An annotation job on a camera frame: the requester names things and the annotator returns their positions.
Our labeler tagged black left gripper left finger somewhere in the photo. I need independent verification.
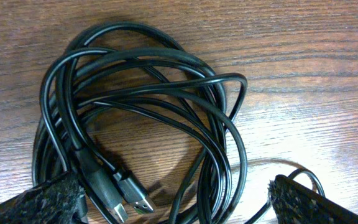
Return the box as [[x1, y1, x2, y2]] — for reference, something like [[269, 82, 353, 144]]
[[0, 172, 88, 223]]

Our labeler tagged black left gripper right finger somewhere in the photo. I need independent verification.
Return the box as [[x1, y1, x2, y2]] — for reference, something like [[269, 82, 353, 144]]
[[268, 175, 358, 224]]

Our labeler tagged black USB-C cable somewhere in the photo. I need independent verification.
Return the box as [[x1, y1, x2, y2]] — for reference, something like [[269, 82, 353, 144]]
[[54, 55, 326, 224]]

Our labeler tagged black USB-A cable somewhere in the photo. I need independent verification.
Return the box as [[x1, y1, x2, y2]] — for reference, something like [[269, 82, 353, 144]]
[[31, 21, 249, 224]]

